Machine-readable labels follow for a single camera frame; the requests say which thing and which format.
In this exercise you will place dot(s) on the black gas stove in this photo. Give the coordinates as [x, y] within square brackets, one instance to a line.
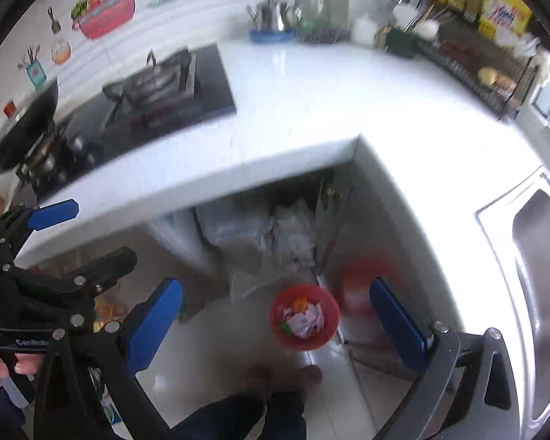
[211, 96]

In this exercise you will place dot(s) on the dark patterned cloth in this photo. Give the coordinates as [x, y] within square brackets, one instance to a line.
[323, 35]

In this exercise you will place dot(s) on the bag with yellow contents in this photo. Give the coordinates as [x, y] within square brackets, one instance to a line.
[107, 309]

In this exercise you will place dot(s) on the blue plate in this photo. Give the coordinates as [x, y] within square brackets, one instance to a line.
[270, 35]

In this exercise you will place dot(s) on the white plastic bag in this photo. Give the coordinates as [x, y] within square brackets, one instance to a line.
[527, 50]

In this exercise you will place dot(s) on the potato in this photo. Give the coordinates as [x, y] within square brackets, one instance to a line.
[487, 75]
[505, 83]

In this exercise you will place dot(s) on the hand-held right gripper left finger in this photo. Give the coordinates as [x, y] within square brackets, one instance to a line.
[153, 325]

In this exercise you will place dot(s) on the red pot wall sticker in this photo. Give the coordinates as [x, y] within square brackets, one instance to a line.
[105, 13]

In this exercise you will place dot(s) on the steel kettle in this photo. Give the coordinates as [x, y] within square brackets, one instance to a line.
[275, 13]

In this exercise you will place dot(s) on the steel sink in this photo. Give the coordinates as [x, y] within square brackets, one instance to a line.
[541, 247]

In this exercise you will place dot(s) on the white ladle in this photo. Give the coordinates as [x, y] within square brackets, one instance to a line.
[403, 13]

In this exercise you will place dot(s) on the black wok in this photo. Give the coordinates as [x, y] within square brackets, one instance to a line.
[25, 123]

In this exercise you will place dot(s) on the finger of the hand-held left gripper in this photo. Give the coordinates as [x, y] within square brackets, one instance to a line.
[52, 214]
[101, 263]

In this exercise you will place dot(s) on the grey plastic bag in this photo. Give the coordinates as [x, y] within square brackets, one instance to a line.
[266, 243]

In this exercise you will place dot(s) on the person's left forearm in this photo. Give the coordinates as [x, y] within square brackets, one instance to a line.
[0, 421]

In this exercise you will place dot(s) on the dark green mug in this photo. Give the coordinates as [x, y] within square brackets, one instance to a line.
[401, 42]

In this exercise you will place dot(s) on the white lidded jar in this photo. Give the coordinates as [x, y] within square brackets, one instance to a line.
[364, 30]

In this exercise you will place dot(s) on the white bowl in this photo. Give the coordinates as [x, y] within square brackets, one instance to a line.
[426, 30]

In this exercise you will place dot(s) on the red trash bin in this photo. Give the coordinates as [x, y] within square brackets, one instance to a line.
[279, 337]

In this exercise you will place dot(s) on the large yellow package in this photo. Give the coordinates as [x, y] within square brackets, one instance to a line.
[504, 13]

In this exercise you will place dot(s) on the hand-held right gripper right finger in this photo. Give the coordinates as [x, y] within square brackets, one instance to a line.
[401, 325]

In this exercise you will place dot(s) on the person's right foot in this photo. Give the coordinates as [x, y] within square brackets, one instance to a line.
[309, 376]

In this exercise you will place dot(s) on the pink white wrapper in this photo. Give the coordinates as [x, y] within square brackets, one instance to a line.
[309, 320]

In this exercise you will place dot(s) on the person's left leg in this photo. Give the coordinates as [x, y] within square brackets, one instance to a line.
[220, 417]

